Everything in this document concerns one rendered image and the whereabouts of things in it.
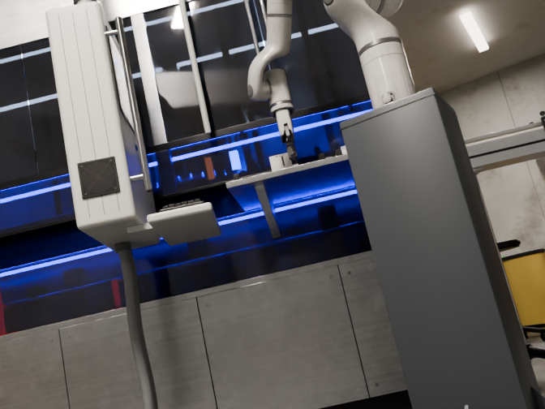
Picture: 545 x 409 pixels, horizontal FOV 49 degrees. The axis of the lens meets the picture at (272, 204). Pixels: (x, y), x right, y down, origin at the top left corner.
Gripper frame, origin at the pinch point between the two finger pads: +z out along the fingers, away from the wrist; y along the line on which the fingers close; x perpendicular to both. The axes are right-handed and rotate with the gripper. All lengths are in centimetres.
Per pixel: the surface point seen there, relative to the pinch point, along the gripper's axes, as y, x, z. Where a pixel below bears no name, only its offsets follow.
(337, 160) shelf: 21.6, 13.5, 12.0
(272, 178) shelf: 20.8, -8.3, 12.5
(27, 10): -21, -98, -96
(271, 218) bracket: -3.4, -12.7, 21.1
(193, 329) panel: -18, -51, 53
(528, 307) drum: -256, 144, 85
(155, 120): -20, -51, -32
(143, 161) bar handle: 33, -45, 1
